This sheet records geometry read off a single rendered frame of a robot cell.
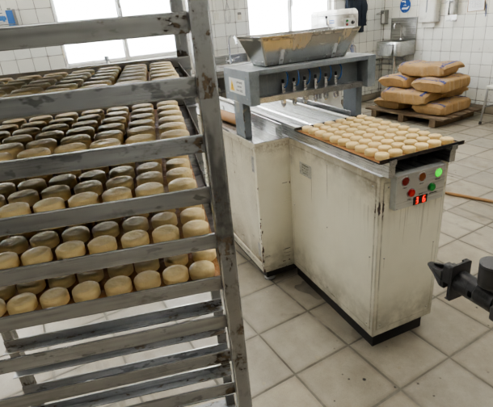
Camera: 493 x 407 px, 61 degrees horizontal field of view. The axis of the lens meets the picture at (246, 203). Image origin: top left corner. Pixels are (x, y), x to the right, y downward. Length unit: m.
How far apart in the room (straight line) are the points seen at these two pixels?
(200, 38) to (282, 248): 1.84
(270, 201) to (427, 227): 0.79
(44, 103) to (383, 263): 1.43
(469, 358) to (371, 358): 0.41
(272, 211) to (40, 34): 1.73
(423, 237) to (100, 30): 1.53
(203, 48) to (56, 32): 0.20
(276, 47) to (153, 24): 1.48
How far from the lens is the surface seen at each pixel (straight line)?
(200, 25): 0.63
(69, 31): 0.66
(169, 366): 0.91
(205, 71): 0.63
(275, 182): 2.17
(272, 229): 2.27
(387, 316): 1.98
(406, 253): 1.86
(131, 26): 0.66
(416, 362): 2.05
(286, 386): 1.90
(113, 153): 0.68
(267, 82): 2.13
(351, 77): 2.40
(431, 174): 1.73
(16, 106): 0.69
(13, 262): 0.84
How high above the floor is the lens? 1.41
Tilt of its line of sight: 24 degrees down
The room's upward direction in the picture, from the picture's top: 5 degrees counter-clockwise
